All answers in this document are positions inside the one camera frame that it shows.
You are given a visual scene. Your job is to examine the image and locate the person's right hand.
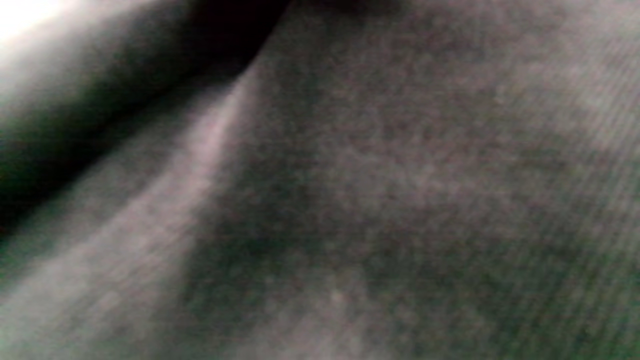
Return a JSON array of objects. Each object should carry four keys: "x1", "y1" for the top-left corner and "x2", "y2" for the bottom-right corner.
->
[{"x1": 0, "y1": 0, "x2": 291, "y2": 221}]

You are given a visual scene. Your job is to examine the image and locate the black trousers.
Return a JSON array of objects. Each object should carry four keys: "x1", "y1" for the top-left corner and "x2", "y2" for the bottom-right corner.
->
[{"x1": 0, "y1": 0, "x2": 640, "y2": 360}]

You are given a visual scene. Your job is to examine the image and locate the white table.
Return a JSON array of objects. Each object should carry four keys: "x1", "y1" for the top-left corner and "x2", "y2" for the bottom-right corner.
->
[{"x1": 0, "y1": 0, "x2": 76, "y2": 46}]

